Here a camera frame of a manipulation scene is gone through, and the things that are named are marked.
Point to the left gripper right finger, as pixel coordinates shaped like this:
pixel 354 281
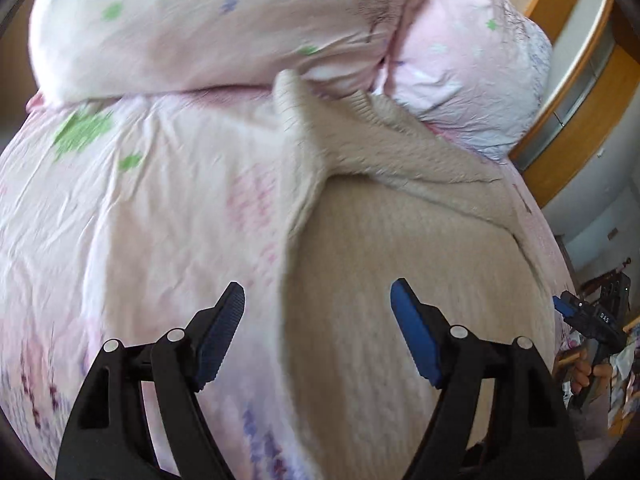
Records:
pixel 499 414

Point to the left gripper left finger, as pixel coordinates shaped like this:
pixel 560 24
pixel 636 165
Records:
pixel 107 435

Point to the pink floral bed sheet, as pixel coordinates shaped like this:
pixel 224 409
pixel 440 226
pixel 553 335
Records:
pixel 121 220

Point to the person's right hand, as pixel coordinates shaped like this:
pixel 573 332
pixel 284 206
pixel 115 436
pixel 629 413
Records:
pixel 583 375

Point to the right pink floral pillow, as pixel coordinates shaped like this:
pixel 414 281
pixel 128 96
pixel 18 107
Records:
pixel 473 71

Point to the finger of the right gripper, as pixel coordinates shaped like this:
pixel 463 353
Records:
pixel 568 305

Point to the wooden headboard frame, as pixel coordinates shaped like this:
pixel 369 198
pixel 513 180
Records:
pixel 594 74

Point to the beige cable-knit sweater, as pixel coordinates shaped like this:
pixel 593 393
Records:
pixel 379 197

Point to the wooden shelf with clutter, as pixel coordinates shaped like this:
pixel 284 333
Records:
pixel 622 362

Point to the left pink floral pillow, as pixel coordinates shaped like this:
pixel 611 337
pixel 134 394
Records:
pixel 97 49

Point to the pink floral pillow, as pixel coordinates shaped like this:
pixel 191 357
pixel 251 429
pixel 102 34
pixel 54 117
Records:
pixel 473 71
pixel 97 49

